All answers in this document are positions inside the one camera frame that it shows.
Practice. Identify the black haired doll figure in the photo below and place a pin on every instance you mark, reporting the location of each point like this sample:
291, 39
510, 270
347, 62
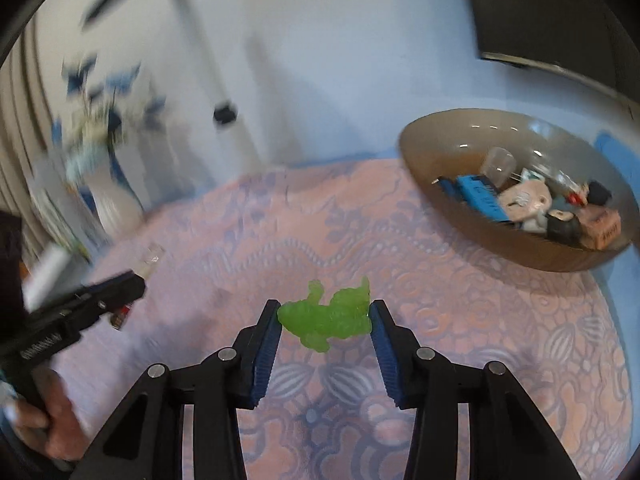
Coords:
591, 193

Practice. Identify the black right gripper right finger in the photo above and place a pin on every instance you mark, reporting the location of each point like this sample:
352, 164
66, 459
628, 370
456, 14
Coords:
509, 436

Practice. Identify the white ribbed vase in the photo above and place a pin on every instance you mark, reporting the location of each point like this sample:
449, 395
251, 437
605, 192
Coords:
118, 210

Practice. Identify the small pink carton box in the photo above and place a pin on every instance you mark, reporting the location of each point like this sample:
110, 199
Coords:
600, 226

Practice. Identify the black television screen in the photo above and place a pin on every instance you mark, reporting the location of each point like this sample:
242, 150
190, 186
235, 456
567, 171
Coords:
577, 39

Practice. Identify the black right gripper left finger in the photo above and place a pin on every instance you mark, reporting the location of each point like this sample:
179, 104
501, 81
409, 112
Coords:
142, 439

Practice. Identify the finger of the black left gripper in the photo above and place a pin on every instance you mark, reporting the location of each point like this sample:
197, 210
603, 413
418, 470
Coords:
83, 307

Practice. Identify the blue white artificial flowers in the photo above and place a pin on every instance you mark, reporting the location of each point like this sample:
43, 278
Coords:
104, 114

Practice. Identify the brown glass bowl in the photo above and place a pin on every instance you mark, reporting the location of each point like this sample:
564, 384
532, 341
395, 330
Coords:
454, 143

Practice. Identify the green toy frog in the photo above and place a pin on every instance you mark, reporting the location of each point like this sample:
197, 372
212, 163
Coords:
314, 324

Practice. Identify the pink floral table cloth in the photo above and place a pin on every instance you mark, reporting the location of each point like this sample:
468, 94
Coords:
324, 241

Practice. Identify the person left hand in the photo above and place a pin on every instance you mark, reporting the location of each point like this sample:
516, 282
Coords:
56, 432

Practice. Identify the stack of books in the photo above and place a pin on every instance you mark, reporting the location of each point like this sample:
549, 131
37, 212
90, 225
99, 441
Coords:
76, 236

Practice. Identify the white lamp stand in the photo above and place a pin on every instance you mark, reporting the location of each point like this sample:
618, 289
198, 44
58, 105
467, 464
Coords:
236, 147

